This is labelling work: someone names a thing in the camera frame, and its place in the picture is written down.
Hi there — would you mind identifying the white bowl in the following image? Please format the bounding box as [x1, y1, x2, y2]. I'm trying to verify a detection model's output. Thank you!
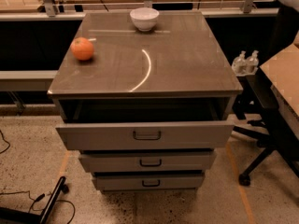
[130, 7, 160, 32]

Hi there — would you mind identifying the grey drawer cabinet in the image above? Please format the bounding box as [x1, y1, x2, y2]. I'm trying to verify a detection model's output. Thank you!
[47, 10, 244, 194]

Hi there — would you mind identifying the top drawer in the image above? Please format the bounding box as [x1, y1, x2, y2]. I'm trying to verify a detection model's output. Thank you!
[57, 98, 234, 151]

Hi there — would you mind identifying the drawer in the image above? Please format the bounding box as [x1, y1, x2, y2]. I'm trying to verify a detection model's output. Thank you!
[78, 150, 216, 173]
[57, 98, 234, 151]
[93, 171, 205, 192]

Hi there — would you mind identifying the middle drawer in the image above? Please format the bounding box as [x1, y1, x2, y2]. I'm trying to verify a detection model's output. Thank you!
[78, 150, 216, 173]

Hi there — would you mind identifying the orange fruit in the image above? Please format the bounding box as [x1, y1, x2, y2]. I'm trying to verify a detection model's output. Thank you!
[70, 37, 94, 61]

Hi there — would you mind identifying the bottom drawer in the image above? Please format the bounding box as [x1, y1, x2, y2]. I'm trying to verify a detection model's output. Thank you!
[93, 171, 205, 192]

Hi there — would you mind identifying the left clear bottle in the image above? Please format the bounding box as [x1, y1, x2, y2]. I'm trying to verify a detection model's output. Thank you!
[232, 50, 246, 75]

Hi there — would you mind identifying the clear bottle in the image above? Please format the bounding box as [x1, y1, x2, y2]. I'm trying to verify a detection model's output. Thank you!
[246, 50, 259, 73]
[232, 50, 246, 75]

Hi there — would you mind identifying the right clear bottle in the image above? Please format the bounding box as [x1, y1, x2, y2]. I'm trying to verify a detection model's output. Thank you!
[246, 50, 259, 73]

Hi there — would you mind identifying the black office chair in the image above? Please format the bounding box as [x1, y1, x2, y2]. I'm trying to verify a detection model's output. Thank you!
[233, 68, 299, 187]

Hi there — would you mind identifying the black stand base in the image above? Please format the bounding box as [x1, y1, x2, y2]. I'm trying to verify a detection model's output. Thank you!
[0, 175, 70, 224]

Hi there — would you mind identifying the grey metal rail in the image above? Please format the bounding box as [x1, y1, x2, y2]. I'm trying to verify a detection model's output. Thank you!
[0, 71, 57, 91]

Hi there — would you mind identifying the black floor cable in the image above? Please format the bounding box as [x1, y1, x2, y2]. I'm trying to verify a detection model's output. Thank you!
[0, 189, 77, 224]

